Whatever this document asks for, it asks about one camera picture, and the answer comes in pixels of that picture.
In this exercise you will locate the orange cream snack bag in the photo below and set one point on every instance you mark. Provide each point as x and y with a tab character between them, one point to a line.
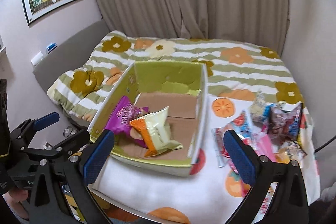
155	131

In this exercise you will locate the pink marshmallow bag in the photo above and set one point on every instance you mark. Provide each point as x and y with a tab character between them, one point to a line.
262	145

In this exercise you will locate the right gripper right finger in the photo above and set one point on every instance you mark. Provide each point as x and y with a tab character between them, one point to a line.
289	202

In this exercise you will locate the yellow snack bag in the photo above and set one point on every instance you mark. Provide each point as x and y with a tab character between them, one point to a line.
290	150

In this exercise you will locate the floral striped quilt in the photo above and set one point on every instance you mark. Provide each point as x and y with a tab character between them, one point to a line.
234	69

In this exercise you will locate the dark sponge snack bag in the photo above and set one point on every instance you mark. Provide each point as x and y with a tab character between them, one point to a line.
285	124

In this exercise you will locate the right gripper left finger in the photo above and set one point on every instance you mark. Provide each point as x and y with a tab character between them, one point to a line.
83	170

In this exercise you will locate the grey headboard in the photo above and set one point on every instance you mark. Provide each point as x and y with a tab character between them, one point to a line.
69	55

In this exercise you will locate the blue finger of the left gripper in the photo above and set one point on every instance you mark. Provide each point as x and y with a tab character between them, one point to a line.
46	121

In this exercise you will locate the pale green snack bag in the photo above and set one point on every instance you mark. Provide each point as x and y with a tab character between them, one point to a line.
259	110

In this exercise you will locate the red blue snack bag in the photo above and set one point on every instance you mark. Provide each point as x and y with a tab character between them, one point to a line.
242	125

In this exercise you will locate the white persimmon print cloth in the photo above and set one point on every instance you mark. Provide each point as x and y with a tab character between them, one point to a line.
209	195

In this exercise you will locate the purple snack bag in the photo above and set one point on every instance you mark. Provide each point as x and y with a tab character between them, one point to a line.
119	120

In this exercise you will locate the white blue wall device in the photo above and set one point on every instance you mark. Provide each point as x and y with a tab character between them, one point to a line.
41	55

